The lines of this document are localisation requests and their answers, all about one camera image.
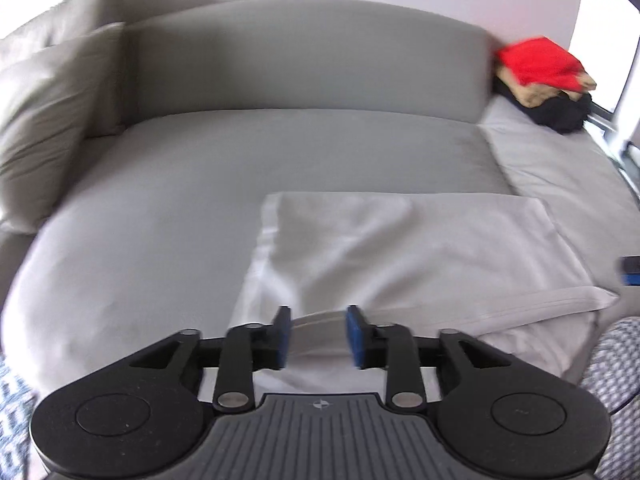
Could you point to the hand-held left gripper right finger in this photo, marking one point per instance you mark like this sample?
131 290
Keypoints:
354 335

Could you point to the person's left leg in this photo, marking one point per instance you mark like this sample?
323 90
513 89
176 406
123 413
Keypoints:
15 420

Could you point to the window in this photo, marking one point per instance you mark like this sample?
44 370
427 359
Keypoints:
607 35

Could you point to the red garment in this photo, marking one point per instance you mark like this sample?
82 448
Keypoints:
537 62

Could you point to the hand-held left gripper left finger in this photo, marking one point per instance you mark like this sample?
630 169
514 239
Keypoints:
283 335

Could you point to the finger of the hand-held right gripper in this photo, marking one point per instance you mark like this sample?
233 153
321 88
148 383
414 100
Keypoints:
631 270

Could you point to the grey sofa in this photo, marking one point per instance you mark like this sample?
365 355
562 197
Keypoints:
200 170

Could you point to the black garment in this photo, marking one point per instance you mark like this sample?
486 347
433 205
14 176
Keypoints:
562 112

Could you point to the light grey seat cushion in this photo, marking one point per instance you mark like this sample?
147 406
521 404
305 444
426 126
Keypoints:
565 170

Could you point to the person's leg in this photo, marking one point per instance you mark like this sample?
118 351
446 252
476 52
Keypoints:
15 420
617 360

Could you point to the light grey shirt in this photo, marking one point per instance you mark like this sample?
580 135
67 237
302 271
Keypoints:
410 255

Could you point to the person's right leg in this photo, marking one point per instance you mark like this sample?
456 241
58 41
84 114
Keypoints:
617 360

